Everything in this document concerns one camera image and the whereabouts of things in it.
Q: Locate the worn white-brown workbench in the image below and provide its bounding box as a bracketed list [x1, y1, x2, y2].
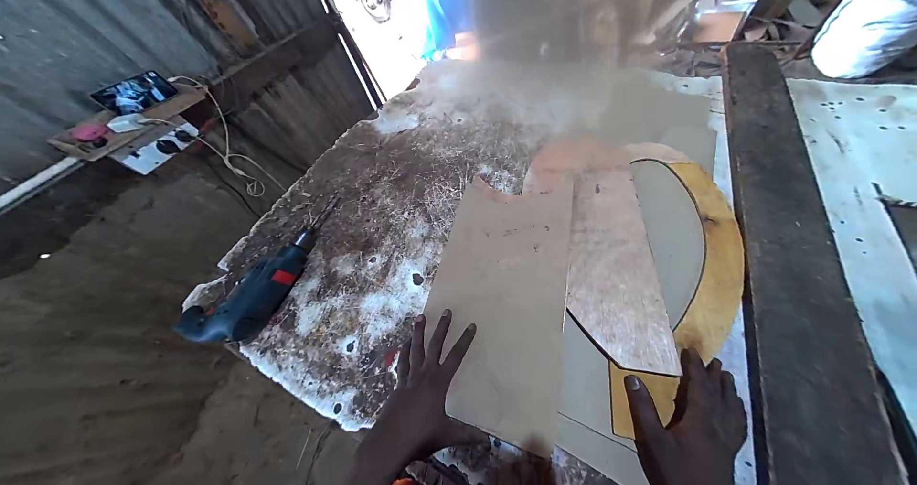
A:
[182, 58, 757, 485]

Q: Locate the person's left hand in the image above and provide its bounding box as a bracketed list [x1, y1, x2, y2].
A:
[375, 309, 491, 464]

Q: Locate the long dark wooden plank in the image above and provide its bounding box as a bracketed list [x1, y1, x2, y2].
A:
[722, 42, 911, 485]

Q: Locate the black cable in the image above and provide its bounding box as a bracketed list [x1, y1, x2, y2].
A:
[197, 141, 263, 219]

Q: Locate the person's left forearm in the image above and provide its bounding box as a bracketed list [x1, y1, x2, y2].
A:
[342, 412, 419, 485]

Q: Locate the white spotted board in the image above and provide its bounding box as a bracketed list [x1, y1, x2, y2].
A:
[786, 78, 917, 417]

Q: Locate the smartphone with black frame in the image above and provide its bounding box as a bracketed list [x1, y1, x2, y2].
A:
[90, 70, 179, 116]

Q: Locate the yellow curved plywood piece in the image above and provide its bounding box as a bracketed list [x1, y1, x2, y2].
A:
[609, 158, 746, 441]

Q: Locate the white socket panel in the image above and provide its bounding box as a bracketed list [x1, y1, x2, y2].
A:
[109, 117, 200, 176]

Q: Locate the white cable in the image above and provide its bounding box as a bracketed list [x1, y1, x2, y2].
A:
[140, 75, 288, 199]

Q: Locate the white pipe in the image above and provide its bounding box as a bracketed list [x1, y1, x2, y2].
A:
[0, 155, 85, 215]

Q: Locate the pinkish plywood strip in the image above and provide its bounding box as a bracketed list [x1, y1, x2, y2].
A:
[566, 168, 683, 377]

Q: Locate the dark blue power drill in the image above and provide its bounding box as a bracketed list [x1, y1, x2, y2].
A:
[175, 195, 342, 345]

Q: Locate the white sack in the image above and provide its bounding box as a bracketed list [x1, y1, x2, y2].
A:
[811, 0, 917, 79]

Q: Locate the pile of scrap pieces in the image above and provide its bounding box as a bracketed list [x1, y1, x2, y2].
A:
[673, 0, 861, 66]

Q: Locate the small wooden wall shelf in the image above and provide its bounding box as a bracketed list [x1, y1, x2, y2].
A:
[48, 86, 208, 162]

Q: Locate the beige board with curved notch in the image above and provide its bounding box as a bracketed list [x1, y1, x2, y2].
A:
[423, 175, 575, 460]

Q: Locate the pinkish rounded plywood piece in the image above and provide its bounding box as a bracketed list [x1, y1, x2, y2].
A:
[522, 136, 693, 198]

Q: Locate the blue fabric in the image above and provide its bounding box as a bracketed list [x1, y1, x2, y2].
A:
[423, 0, 474, 61]

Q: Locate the person's right hand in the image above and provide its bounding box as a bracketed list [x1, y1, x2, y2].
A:
[623, 348, 747, 485]

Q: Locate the large greyish beige board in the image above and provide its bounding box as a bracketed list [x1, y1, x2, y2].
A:
[556, 69, 718, 485]

